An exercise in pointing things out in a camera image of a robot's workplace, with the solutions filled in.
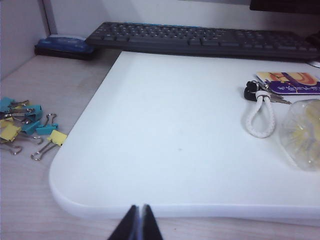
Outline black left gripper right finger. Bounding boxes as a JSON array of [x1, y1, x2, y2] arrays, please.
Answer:
[[141, 204, 165, 240]]

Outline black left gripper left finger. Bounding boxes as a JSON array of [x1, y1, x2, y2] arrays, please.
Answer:
[[107, 204, 141, 240]]

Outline white raised desk board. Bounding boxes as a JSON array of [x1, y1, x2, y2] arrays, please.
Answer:
[[48, 51, 320, 219]]

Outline yellow binder clip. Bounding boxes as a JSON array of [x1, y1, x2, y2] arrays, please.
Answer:
[[30, 129, 68, 162], [0, 118, 45, 156]]

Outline teal binder clip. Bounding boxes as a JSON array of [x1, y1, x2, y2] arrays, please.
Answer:
[[35, 113, 59, 136], [0, 97, 30, 113], [3, 104, 43, 120], [14, 117, 41, 134]]

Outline clear bottle with yellow label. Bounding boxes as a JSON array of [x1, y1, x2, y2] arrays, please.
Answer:
[[278, 98, 320, 172]]

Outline blue black board eraser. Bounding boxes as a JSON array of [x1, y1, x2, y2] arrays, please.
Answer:
[[34, 34, 95, 61]]

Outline black computer keyboard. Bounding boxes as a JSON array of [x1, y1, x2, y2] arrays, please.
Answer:
[[86, 21, 320, 61]]

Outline purple yellow plastic card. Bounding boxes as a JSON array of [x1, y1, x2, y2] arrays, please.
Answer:
[[255, 71, 320, 96]]

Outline black computer monitor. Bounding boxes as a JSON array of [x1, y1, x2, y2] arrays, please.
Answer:
[[249, 0, 320, 14]]

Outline grey aluminium partition frame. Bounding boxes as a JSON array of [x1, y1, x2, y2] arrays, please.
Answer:
[[41, 0, 60, 36]]

